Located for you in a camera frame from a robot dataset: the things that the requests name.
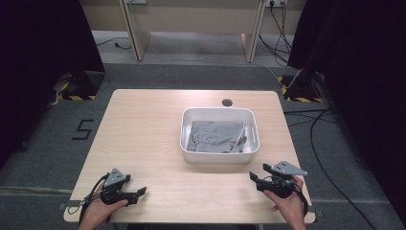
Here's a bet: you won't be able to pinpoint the white plastic bin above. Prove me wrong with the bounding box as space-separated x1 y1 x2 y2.
179 106 260 165

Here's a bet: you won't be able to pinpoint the black right gripper strap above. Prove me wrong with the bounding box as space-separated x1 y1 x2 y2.
293 182 310 219

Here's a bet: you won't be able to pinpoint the stand base with hazard tape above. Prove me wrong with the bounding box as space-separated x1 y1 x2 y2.
277 74 326 104
56 70 106 102

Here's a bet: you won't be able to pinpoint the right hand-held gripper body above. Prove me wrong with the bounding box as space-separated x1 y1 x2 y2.
263 160 309 199

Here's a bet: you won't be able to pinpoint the black curtain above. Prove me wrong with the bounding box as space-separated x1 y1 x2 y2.
286 0 406 221
0 0 107 169

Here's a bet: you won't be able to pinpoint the long black floor cable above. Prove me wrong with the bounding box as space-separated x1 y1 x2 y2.
282 107 379 230

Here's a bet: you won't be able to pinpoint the grey pants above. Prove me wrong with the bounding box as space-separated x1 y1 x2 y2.
186 120 248 154

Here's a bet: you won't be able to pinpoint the person's left hand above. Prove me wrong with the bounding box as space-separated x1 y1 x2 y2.
79 180 129 228

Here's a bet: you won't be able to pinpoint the person's right hand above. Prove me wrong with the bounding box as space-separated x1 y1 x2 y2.
263 174 308 223

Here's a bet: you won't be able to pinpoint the short black floor cable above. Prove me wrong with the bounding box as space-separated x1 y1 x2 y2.
96 36 132 51

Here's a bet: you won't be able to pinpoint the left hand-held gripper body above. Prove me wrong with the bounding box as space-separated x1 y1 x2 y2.
100 168 139 206

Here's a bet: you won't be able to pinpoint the black left gripper strap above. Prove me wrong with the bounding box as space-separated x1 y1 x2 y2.
67 172 111 224

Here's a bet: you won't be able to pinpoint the black gripper strap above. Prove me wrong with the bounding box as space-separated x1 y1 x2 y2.
67 172 111 224
293 182 310 219

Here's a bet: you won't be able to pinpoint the black cables from wall socket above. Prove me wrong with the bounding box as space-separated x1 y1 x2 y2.
258 1 293 66

